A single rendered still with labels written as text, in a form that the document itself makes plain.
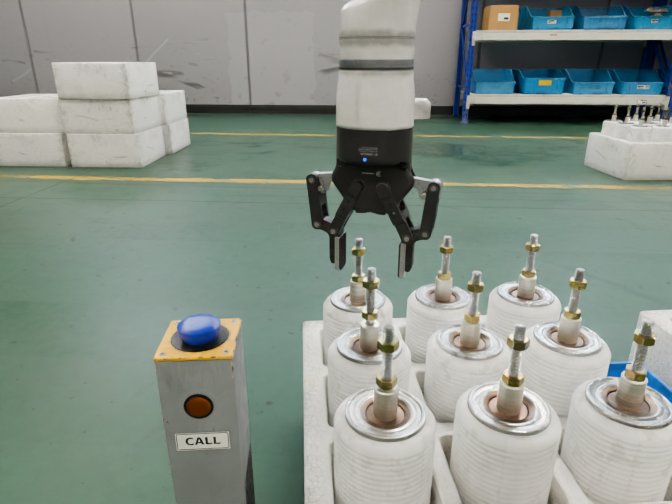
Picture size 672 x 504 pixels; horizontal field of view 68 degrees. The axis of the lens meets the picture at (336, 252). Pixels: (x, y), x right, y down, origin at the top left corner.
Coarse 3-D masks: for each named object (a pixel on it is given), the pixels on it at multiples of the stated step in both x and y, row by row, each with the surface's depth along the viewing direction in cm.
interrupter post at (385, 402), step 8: (376, 384) 46; (376, 392) 45; (384, 392) 45; (392, 392) 45; (376, 400) 46; (384, 400) 45; (392, 400) 45; (376, 408) 46; (384, 408) 45; (392, 408) 45; (376, 416) 46; (384, 416) 46; (392, 416) 46
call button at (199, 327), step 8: (184, 320) 47; (192, 320) 47; (200, 320) 47; (208, 320) 47; (216, 320) 47; (184, 328) 46; (192, 328) 46; (200, 328) 46; (208, 328) 46; (216, 328) 46; (184, 336) 45; (192, 336) 45; (200, 336) 45; (208, 336) 46; (216, 336) 47; (192, 344) 46; (200, 344) 46
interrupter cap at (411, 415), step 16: (352, 400) 48; (368, 400) 48; (400, 400) 48; (416, 400) 48; (352, 416) 46; (368, 416) 46; (400, 416) 46; (416, 416) 46; (368, 432) 44; (384, 432) 44; (400, 432) 44; (416, 432) 44
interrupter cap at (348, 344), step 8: (344, 336) 59; (352, 336) 59; (344, 344) 58; (352, 344) 58; (400, 344) 57; (344, 352) 56; (352, 352) 56; (360, 352) 57; (368, 352) 57; (376, 352) 57; (400, 352) 56; (352, 360) 55; (360, 360) 54; (368, 360) 54; (376, 360) 54
